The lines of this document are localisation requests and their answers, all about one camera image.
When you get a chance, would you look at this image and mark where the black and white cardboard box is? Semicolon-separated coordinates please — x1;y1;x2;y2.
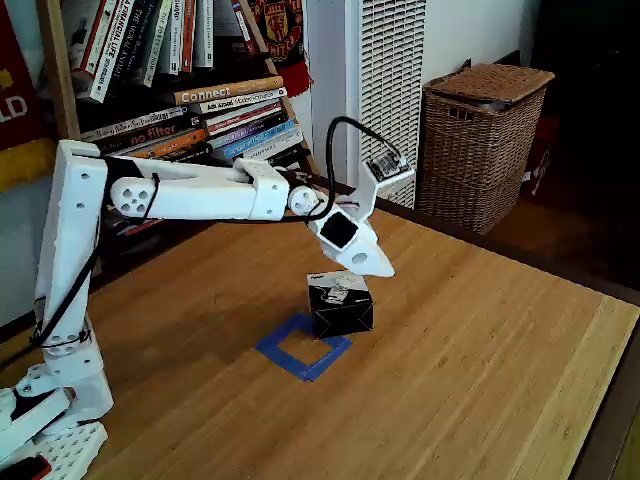
307;270;375;340

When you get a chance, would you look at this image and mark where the blue tape square target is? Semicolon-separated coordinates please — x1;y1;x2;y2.
254;313;353;384

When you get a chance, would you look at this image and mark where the white Antifragile book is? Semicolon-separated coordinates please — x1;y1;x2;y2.
244;130;305;165

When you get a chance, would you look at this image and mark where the light blue spine book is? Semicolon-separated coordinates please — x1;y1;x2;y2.
219;118;297;160

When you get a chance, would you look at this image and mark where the purple spine book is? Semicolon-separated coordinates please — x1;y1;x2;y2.
209;112;290;149

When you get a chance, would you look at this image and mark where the brown wicker laundry basket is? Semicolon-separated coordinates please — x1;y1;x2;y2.
417;62;556;236

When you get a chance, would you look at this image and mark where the white louvered heater unit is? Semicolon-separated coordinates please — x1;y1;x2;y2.
344;0;429;210

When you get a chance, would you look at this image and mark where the white Modern Romance book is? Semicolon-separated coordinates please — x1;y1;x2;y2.
189;87;289;115

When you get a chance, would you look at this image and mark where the tan Connect book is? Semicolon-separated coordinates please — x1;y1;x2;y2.
173;75;285;106

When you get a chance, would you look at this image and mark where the orange spine book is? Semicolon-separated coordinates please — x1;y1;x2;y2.
129;128;209;161

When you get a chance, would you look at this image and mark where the red bag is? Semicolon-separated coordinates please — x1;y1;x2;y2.
522;117;559;196

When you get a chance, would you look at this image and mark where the red and black football scarf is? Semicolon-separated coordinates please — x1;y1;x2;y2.
247;0;314;99

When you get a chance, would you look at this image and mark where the black no filter book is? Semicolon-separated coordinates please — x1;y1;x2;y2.
94;113;201;154

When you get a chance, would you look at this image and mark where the red leaning book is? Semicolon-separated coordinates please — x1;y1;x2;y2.
229;0;261;56

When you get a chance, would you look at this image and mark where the white thin spine book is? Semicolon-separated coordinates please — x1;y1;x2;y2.
79;105;186;143

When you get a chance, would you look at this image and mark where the orange upright book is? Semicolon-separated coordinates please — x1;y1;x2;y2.
179;0;198;74

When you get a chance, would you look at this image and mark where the grey white upright book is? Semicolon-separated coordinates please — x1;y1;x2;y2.
139;0;175;89

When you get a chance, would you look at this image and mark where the black moral animal book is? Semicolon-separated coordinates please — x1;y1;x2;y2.
107;0;154;96

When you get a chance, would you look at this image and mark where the white financial life book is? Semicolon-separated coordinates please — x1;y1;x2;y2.
87;0;139;105

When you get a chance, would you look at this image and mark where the wooden ladder bookshelf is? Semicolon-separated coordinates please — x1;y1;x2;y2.
37;0;321;241

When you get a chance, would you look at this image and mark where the white and red upright book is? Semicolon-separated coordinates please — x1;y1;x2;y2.
78;0;120;77

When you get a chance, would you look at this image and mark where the red and yellow banner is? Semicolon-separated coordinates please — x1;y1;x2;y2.
0;4;61;194

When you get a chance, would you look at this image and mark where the black and red clamp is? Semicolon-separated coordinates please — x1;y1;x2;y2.
0;453;53;480

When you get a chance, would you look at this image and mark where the black camera cable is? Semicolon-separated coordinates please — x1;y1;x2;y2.
279;115;404;224

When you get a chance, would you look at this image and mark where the camera board on white mount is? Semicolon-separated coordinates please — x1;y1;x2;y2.
349;152;416;224

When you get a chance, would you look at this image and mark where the white perforated base plate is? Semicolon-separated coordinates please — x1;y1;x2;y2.
29;419;109;480

